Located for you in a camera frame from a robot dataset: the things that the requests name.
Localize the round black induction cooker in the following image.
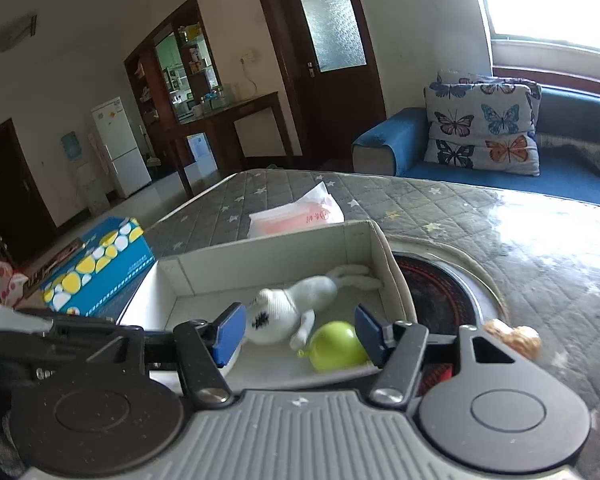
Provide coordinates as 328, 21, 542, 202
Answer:
389, 238, 511, 396

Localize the blue sofa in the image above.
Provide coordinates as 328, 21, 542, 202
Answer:
352, 78, 600, 205

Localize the dark wooden cabinet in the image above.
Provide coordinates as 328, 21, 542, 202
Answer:
124, 0, 294, 196

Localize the green balloon toy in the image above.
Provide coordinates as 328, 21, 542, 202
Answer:
298, 321, 370, 373

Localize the butterfly print cushion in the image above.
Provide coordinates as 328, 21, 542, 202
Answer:
424, 77, 542, 177

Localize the pink tissue pack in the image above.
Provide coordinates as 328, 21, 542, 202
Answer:
247, 182, 344, 238

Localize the white cardboard box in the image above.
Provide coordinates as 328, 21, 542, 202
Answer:
119, 221, 417, 391

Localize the white refrigerator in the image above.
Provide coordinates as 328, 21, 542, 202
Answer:
92, 98, 151, 198

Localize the blue yellow tissue box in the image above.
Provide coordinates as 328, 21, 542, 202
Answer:
41, 217, 155, 316

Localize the red balloon toy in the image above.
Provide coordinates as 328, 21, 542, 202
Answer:
418, 363, 453, 396

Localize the water dispenser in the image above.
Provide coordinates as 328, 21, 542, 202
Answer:
61, 131, 109, 217

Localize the dark wooden door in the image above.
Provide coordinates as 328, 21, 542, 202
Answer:
260, 0, 386, 166

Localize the tan peanut squeeze toy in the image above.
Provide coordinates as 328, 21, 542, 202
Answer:
483, 318, 542, 361

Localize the grey quilted star tablecloth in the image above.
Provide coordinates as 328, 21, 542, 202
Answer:
147, 169, 600, 479

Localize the white knitted plush rabbit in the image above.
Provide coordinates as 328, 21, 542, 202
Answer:
245, 264, 382, 351

